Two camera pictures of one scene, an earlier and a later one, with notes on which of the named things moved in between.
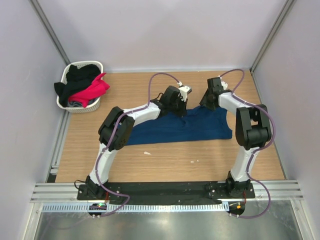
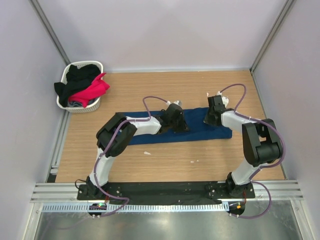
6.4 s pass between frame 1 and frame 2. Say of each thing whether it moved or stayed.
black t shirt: stayed
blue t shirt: stayed
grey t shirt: stayed
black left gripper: moved
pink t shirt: stayed
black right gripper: moved
